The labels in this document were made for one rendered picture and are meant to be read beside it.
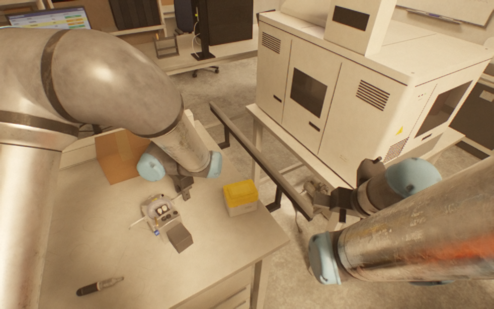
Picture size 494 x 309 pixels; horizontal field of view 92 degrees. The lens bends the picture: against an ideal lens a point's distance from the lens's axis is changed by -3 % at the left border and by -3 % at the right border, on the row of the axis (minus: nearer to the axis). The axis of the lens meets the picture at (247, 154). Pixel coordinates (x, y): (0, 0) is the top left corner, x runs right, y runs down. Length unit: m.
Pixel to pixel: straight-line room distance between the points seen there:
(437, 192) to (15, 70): 0.42
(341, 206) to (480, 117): 2.92
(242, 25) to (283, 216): 1.89
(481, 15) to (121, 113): 3.91
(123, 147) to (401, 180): 1.02
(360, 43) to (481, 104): 2.51
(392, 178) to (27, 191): 0.51
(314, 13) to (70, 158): 1.32
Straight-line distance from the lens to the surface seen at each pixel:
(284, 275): 1.90
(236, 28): 2.79
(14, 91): 0.37
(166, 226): 0.91
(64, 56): 0.34
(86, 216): 1.20
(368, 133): 1.03
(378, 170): 0.62
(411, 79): 0.90
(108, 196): 1.22
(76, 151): 1.40
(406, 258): 0.26
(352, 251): 0.34
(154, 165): 0.68
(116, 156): 1.16
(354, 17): 1.00
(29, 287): 0.42
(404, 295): 2.12
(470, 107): 3.43
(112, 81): 0.32
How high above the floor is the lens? 1.74
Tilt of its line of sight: 42 degrees down
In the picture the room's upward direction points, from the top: 1 degrees clockwise
